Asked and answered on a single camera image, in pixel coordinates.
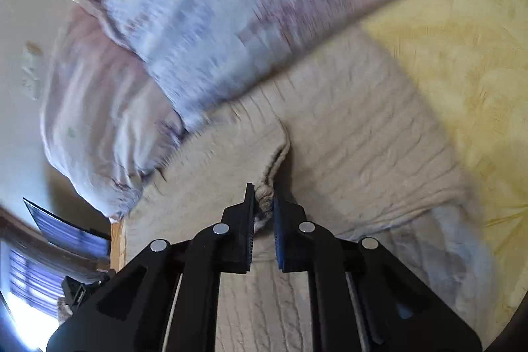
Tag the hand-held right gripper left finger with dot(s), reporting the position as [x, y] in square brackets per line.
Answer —
[246, 230]

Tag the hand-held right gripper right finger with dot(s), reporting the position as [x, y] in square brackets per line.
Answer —
[279, 240]

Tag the beige knit sweater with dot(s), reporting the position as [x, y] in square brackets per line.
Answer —
[350, 121]

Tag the dark flat screen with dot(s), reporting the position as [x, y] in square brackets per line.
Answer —
[62, 228]

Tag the white patterned upper pillow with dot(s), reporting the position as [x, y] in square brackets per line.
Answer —
[194, 26]

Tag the yellow textured blanket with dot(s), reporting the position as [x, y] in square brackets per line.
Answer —
[462, 88]

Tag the wooden bed frame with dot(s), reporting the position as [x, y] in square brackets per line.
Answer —
[117, 244]

